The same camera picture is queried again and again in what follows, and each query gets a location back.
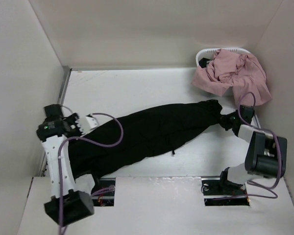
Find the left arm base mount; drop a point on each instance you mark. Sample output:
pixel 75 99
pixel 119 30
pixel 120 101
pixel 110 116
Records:
pixel 107 198

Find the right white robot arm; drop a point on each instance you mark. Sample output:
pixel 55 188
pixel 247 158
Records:
pixel 266 154

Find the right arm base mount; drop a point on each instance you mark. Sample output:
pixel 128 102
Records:
pixel 216 195

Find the white laundry basket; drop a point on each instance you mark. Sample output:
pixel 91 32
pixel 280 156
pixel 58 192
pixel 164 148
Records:
pixel 209 54

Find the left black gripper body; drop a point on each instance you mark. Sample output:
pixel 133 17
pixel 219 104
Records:
pixel 75 129

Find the pink trousers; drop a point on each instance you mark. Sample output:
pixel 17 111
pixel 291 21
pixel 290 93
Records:
pixel 241 72

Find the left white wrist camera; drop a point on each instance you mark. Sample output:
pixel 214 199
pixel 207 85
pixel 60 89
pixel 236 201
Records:
pixel 87 123

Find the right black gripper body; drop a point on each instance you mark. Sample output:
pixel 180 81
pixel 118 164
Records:
pixel 227 121

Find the black trousers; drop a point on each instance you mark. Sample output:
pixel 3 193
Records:
pixel 147 133

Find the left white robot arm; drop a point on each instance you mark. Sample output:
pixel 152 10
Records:
pixel 71 198

